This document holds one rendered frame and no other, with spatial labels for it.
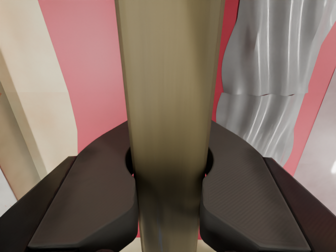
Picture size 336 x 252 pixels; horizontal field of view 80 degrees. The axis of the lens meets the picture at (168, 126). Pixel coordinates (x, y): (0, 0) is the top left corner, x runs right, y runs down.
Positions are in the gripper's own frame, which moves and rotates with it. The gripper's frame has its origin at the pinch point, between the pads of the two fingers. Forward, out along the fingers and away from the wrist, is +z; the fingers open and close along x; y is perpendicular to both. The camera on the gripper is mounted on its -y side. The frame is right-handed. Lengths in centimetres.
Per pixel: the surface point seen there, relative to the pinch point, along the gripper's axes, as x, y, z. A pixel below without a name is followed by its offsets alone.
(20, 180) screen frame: -14.2, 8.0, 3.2
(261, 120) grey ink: 8.0, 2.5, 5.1
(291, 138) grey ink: 11.3, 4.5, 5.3
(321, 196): 16.9, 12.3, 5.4
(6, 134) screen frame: -14.2, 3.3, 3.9
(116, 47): -4.1, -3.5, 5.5
